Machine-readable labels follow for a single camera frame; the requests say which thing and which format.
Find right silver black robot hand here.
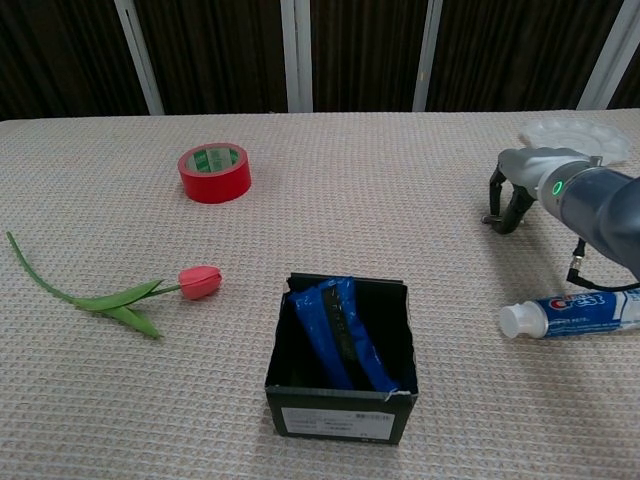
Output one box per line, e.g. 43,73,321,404
482,147,592,236

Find white flower-shaped paint palette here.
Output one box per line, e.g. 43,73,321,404
516,118,634,169

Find white blue toothpaste tube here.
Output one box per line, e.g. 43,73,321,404
498,288,640,341

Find blue plastic packet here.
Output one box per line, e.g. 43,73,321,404
285,275,402,394

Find black cardboard box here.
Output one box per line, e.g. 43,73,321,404
263,272,419,446

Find red tape roll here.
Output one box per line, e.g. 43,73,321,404
177,142,253,205

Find dark pleated curtain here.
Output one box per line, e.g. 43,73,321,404
0,0,640,122

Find artificial pink tulip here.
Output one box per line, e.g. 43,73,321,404
5,230,223,340

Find beige woven tablecloth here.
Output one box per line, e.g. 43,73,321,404
0,107,640,480

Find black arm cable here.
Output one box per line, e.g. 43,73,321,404
566,236,640,294

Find white frame post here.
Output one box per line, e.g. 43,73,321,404
113,0,166,117
411,0,444,113
576,0,640,111
279,0,314,114

